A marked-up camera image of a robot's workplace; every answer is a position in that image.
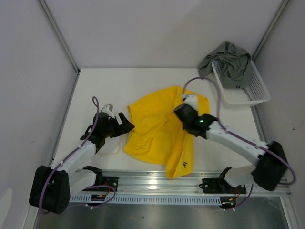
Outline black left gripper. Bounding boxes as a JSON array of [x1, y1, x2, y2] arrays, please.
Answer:
[[102, 113, 134, 138]]

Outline yellow shorts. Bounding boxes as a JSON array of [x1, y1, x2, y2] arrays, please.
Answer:
[[124, 85, 195, 179]]

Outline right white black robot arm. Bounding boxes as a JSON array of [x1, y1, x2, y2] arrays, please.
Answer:
[[174, 94, 288, 193]]

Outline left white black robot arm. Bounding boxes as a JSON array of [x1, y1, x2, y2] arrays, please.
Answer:
[[29, 112, 135, 214]]

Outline grey shorts in basket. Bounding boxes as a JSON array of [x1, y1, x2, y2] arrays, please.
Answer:
[[198, 41, 251, 89]]

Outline white plastic basket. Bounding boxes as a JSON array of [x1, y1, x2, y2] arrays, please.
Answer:
[[212, 61, 270, 108]]

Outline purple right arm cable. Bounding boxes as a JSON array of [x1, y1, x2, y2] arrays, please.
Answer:
[[182, 76, 297, 212]]

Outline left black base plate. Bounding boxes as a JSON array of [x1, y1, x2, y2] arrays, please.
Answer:
[[91, 177, 119, 192]]

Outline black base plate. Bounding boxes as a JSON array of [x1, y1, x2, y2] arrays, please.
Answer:
[[199, 178, 246, 194], [91, 177, 119, 192]]

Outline aluminium mounting rail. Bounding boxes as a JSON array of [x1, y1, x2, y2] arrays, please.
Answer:
[[71, 169, 292, 197]]

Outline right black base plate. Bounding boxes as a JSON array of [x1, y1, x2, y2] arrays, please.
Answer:
[[199, 178, 246, 194]]

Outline white slotted cable duct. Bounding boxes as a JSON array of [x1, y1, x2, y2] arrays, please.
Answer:
[[70, 194, 222, 206]]

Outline left aluminium frame post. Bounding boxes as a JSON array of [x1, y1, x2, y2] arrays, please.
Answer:
[[37, 0, 80, 75]]

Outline aluminium frame post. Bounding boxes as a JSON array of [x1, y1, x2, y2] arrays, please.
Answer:
[[252, 0, 292, 62], [37, 0, 80, 75]]

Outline right aluminium frame post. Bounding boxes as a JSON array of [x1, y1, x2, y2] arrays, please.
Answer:
[[252, 0, 292, 62]]

